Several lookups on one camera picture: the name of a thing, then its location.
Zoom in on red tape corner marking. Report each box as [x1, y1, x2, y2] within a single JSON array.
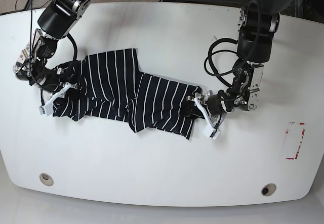
[[282, 122, 306, 160]]

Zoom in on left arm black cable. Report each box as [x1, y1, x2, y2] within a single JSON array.
[[204, 0, 261, 88]]

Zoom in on left table cable grommet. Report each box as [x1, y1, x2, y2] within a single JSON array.
[[39, 173, 54, 187]]

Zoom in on right table cable grommet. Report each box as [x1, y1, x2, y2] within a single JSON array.
[[261, 183, 276, 197]]

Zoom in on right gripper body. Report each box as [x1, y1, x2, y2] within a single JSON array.
[[27, 66, 78, 108]]

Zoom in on navy white striped t-shirt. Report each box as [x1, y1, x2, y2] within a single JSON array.
[[53, 49, 202, 139]]

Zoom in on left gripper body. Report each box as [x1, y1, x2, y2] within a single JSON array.
[[186, 90, 234, 130]]

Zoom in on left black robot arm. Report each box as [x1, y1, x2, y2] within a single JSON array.
[[186, 0, 292, 139]]

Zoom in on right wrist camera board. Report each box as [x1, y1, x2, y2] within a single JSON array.
[[39, 104, 54, 116]]

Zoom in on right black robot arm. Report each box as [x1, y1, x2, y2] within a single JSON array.
[[13, 0, 92, 98]]

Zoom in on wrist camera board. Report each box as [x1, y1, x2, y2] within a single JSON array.
[[39, 104, 54, 116], [203, 125, 220, 140]]

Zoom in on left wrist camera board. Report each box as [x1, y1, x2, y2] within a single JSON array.
[[203, 125, 220, 140]]

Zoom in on table cable grommet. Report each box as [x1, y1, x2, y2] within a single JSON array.
[[261, 183, 276, 197], [39, 173, 54, 187]]

